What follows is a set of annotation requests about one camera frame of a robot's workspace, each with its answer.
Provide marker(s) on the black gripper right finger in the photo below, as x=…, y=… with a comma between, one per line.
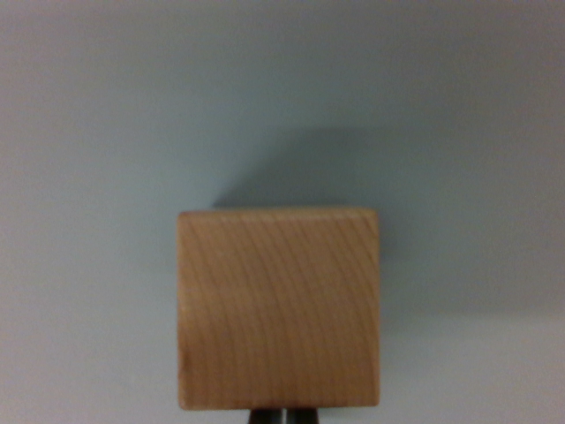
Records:
x=304, y=416

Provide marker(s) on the wooden cube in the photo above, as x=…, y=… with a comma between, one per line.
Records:
x=278, y=309

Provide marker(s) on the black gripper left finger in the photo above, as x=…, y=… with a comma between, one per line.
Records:
x=265, y=416

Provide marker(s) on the light blue plastic bin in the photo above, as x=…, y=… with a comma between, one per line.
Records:
x=88, y=154

